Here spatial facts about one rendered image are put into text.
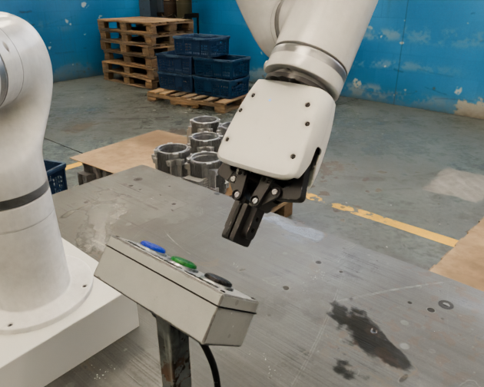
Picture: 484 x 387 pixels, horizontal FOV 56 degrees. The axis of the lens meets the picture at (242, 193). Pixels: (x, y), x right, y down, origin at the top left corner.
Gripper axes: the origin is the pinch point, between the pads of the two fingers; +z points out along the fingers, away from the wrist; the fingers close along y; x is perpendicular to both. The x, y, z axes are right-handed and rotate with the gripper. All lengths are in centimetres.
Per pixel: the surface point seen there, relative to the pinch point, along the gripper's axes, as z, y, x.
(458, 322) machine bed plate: 0, 15, 52
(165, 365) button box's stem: 17.8, -5.2, 4.5
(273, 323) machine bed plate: 12.6, -9.6, 35.4
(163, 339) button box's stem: 14.8, -5.2, 2.1
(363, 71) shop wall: -256, -226, 457
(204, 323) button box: 9.8, 2.8, -3.6
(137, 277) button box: 9.2, -7.1, -3.6
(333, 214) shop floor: -38, -93, 232
